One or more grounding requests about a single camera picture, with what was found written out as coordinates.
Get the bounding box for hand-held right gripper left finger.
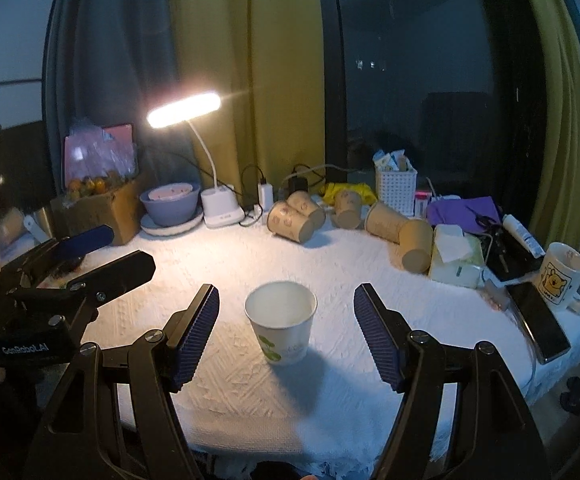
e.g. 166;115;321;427
22;284;221;480

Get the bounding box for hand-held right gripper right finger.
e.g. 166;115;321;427
353;283;553;480

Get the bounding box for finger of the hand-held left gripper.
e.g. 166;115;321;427
64;251;157;306
4;224;115;286

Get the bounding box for white paper cup green print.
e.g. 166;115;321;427
244;281;318;367

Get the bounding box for brown paper cup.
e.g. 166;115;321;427
332;190;363;230
287;190;327;231
399;219;435;275
268;200;316;242
364;202;411;246

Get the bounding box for cardboard box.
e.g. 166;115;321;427
50;175;145;247

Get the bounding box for pile of oranges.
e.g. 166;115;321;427
67;172;136;199

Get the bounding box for pale plate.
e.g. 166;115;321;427
140;207;205;237

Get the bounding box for blue-grey bowl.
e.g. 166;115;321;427
140;182;202;227

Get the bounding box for tissue pack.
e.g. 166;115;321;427
428;223;486;289

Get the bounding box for white tablecloth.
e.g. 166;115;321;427
77;209;580;467

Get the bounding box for white desk lamp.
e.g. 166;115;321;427
146;91;247;229

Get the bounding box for white plastic basket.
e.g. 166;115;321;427
374;162;419;219

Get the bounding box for yellow cloth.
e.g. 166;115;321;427
320;182;378;207

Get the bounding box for purple cloth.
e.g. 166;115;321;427
427;196;504;234

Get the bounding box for black wallet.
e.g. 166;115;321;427
485;234;542;284

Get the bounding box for black scissors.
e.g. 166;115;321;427
474;212;507;243

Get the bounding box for black smartphone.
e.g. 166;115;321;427
507;281;571;365

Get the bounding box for white tube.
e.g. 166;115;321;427
502;214;546;259

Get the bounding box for bundle of sachets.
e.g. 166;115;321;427
373;149;413;172

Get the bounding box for grey curtain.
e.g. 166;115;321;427
42;0;208;193

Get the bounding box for white mug bear print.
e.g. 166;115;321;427
539;241;580;314

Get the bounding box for yellow curtain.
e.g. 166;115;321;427
511;0;580;248
167;0;329;198

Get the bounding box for black charger cable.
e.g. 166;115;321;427
240;164;271;222

